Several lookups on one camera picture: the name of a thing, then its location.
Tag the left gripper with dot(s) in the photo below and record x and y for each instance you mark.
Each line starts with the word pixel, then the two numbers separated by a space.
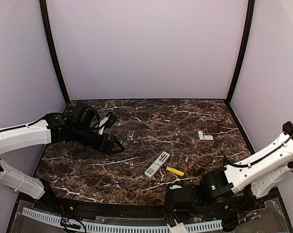
pixel 107 150

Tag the yellow handled screwdriver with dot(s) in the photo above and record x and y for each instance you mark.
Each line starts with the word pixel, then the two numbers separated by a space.
pixel 173 171

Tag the white remote control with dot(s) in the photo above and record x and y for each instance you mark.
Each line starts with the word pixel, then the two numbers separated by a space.
pixel 157 164

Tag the white battery cover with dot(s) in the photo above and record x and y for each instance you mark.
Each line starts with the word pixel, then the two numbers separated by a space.
pixel 201 135
pixel 208 137

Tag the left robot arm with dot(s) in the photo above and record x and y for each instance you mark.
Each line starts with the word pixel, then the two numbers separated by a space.
pixel 82 125

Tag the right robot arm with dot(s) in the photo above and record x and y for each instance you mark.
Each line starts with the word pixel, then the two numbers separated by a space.
pixel 238 184

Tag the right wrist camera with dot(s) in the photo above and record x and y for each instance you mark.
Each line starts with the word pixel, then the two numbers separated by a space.
pixel 173 225

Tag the black front rail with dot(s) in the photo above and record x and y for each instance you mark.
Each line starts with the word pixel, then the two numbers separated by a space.
pixel 222 209

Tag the white slotted cable duct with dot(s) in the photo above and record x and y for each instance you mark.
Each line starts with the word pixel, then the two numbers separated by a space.
pixel 92 227

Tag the left black frame post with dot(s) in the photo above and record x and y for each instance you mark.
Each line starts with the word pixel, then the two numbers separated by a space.
pixel 52 50

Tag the black frame post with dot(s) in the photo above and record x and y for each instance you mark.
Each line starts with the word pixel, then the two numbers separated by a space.
pixel 52 50
pixel 242 51

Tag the right black frame post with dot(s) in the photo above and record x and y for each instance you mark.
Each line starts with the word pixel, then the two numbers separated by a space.
pixel 242 51

